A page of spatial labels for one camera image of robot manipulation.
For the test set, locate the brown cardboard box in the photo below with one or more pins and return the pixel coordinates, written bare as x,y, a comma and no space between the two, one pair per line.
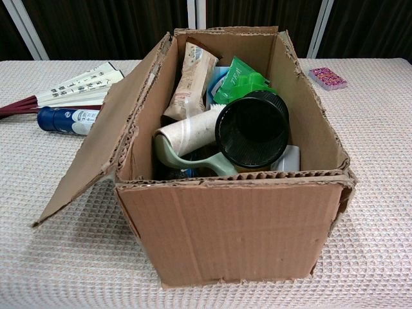
231,231

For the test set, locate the bright green plastic piece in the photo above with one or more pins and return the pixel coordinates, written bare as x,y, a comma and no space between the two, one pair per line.
254,84

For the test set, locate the green tea packet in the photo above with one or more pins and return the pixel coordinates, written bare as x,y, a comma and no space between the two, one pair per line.
233,77

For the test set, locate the upright white frame post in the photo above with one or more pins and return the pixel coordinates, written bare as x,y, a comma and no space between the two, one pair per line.
197,14

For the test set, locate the small white box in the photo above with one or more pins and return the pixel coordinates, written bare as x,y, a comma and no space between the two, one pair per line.
288,159

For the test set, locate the dark brown curtain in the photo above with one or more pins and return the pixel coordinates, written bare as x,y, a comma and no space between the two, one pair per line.
96,29

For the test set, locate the slanted white frame post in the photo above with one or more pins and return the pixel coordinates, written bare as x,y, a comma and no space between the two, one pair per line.
318,29
29,29

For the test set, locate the blue and white packet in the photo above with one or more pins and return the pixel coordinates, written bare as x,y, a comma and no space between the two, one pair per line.
215,82

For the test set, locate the black plastic cup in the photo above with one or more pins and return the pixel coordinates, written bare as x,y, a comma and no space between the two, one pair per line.
251,128

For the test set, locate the pink patterned card box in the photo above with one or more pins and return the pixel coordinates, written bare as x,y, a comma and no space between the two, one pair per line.
328,78

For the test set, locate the beige snack package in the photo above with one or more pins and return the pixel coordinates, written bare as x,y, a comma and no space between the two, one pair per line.
190,80

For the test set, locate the beige waffle tablecloth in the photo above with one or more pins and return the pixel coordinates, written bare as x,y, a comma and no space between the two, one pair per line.
48,257

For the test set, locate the paper folding fan red ribs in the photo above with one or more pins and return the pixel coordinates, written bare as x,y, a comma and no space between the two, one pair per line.
80,87

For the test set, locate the blue and white tube bottle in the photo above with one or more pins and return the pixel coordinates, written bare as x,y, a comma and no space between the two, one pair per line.
64,120

